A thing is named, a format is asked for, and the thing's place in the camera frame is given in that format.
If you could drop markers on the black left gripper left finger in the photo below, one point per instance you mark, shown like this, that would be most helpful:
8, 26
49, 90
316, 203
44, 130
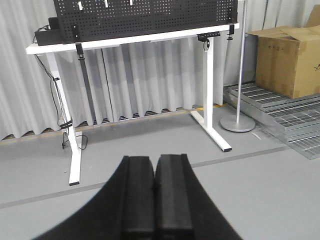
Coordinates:
123, 209

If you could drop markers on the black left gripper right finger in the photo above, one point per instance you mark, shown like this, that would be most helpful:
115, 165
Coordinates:
183, 209

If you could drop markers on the silver floor stand pole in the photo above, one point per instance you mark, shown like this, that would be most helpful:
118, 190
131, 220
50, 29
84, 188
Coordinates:
238, 123

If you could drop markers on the white curtain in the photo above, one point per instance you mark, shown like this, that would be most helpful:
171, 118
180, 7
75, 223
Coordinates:
125, 81

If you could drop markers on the metal floor grating stack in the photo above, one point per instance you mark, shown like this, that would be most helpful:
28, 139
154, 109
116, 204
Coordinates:
295, 122

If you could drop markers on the black desk control panel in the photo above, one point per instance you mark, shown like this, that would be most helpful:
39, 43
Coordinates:
204, 37

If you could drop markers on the brown cardboard box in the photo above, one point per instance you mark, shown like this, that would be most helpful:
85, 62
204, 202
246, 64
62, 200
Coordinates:
288, 58

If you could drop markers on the black right pegboard clamp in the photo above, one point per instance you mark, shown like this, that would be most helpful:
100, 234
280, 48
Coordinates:
231, 31

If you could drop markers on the black pegboard clamp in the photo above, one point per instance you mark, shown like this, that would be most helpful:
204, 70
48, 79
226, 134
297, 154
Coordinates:
231, 31
77, 41

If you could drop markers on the black left pegboard clamp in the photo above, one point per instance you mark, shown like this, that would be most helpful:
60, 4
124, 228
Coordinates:
77, 41

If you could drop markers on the black box on desk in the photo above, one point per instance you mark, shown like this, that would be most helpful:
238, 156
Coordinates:
49, 34

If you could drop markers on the black perforated pegboard panel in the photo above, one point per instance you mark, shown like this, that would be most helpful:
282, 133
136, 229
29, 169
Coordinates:
109, 19

